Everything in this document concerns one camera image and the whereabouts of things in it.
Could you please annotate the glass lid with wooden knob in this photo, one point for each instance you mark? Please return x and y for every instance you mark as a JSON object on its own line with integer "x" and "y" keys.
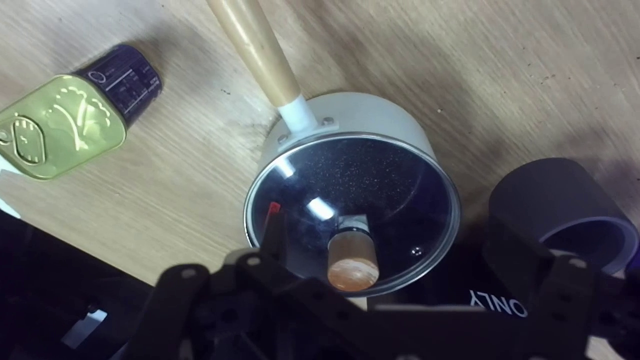
{"x": 375, "y": 184}

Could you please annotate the white pot with wooden handle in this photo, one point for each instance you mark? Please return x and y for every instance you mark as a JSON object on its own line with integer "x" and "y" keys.
{"x": 353, "y": 264}

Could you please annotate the grey tape roll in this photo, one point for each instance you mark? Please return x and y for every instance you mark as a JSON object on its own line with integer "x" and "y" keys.
{"x": 559, "y": 204}

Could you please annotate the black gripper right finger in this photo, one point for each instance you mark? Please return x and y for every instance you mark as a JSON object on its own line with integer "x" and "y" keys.
{"x": 567, "y": 298}

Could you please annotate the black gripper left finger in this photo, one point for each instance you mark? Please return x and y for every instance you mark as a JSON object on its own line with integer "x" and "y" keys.
{"x": 200, "y": 315}

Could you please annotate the black landfill bin stack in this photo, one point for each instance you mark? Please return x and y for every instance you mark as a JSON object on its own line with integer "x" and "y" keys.
{"x": 489, "y": 269}

